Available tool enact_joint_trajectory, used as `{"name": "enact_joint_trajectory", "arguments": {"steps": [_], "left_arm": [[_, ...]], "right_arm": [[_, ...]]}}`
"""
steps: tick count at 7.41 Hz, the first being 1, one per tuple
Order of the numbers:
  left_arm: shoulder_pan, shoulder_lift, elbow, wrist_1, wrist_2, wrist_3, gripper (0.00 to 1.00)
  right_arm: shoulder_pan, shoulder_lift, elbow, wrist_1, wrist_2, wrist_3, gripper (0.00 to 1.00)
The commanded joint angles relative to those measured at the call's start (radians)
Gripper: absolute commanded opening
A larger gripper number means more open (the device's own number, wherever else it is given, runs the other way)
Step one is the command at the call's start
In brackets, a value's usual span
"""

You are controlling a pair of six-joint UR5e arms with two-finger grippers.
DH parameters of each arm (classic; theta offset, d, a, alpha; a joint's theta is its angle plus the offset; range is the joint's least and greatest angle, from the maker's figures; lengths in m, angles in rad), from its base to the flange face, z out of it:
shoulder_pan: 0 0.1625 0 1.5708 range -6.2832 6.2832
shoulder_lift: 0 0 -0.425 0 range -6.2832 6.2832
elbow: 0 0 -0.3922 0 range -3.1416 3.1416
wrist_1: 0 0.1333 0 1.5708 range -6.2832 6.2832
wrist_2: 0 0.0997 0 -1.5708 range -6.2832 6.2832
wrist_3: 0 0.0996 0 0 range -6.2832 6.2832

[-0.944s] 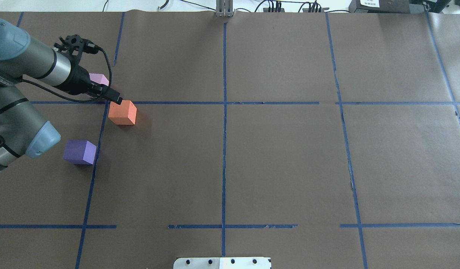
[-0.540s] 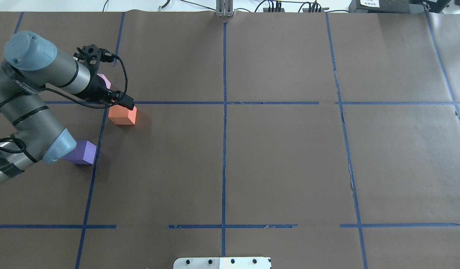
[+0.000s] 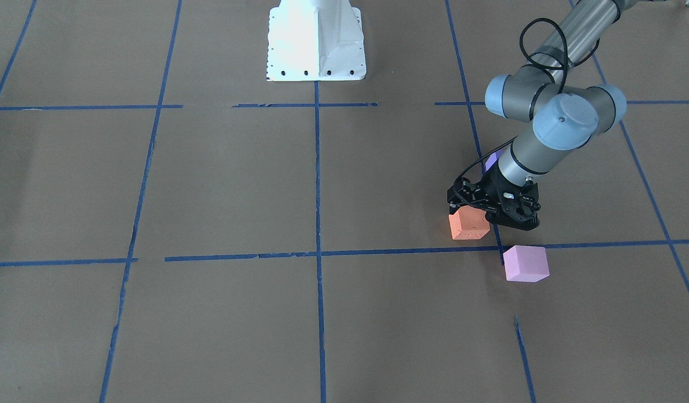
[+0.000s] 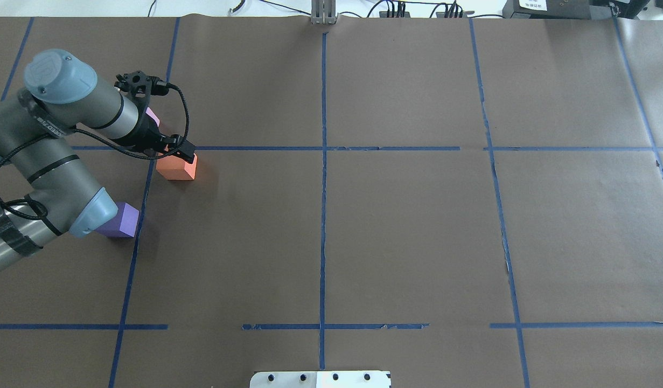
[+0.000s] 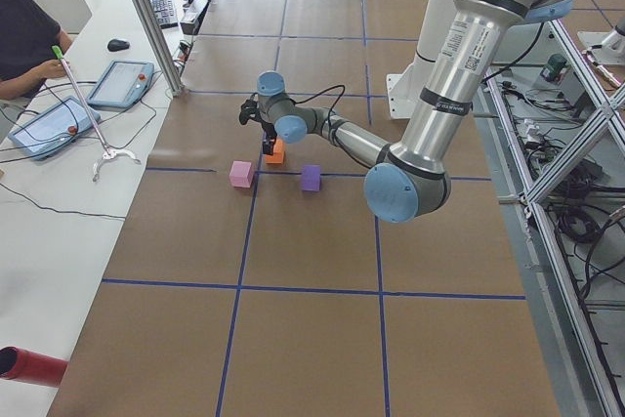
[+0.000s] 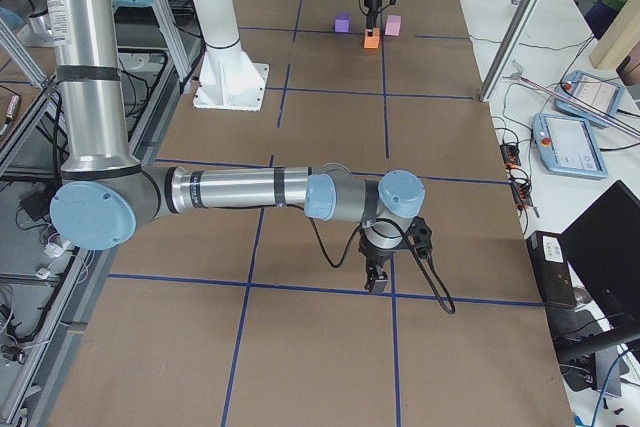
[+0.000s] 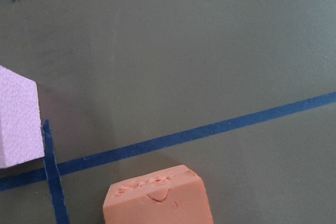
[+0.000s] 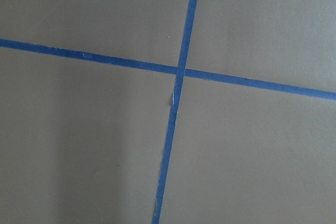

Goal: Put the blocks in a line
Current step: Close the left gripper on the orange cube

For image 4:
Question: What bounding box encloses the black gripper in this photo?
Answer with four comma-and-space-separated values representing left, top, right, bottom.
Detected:
114, 113, 195, 164

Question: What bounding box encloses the orange foam cube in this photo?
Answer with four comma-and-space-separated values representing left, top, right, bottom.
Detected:
156, 154, 198, 180

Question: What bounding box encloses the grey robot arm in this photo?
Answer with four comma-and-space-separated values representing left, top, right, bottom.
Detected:
0, 49, 196, 272

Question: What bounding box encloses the light pink foam cube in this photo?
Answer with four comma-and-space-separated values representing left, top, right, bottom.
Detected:
145, 107, 160, 126

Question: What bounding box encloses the dark purple foam cube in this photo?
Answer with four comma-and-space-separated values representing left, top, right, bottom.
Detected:
95, 202, 139, 238

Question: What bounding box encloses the black power strip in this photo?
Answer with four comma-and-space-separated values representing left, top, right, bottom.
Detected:
379, 1, 409, 19
430, 2, 474, 19

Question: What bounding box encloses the black equipment box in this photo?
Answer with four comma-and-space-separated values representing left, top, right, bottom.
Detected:
501, 1, 649, 20

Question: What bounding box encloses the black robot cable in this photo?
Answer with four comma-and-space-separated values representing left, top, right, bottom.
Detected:
0, 81, 191, 236

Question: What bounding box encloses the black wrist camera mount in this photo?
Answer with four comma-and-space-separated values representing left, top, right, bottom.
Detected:
114, 71, 170, 99

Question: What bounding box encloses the grey metal post bracket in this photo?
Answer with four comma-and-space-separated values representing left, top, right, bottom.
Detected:
310, 0, 338, 25

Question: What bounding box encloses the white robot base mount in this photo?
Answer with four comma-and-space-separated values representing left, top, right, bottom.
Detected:
249, 370, 392, 387

